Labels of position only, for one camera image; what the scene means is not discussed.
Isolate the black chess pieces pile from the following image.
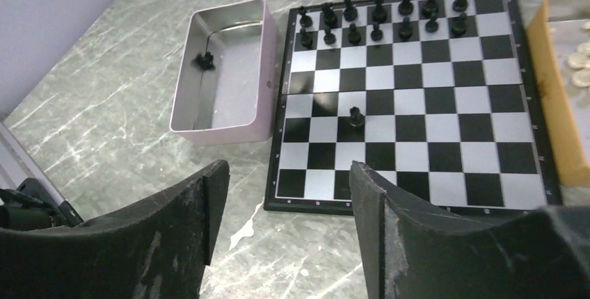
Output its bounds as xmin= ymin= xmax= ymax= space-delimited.
xmin=191 ymin=51 xmax=216 ymax=71

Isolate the yellow tray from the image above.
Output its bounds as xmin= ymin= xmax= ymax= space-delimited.
xmin=526 ymin=0 xmax=589 ymax=188

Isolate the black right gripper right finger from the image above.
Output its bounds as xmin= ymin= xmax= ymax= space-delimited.
xmin=349 ymin=161 xmax=589 ymax=298

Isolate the black chess piece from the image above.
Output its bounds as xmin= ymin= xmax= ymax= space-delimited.
xmin=321 ymin=2 xmax=338 ymax=29

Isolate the white chess pieces pile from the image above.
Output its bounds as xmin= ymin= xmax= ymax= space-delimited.
xmin=565 ymin=20 xmax=589 ymax=92

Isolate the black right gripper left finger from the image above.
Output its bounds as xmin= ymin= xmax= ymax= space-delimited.
xmin=1 ymin=160 xmax=230 ymax=298

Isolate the pink metal tin box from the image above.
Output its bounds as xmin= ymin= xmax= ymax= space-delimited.
xmin=169 ymin=0 xmax=278 ymax=146

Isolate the black white chessboard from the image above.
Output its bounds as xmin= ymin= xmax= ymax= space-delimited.
xmin=264 ymin=0 xmax=562 ymax=216

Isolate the black chess rook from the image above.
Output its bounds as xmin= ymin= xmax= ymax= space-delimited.
xmin=349 ymin=106 xmax=365 ymax=128
xmin=298 ymin=6 xmax=313 ymax=29

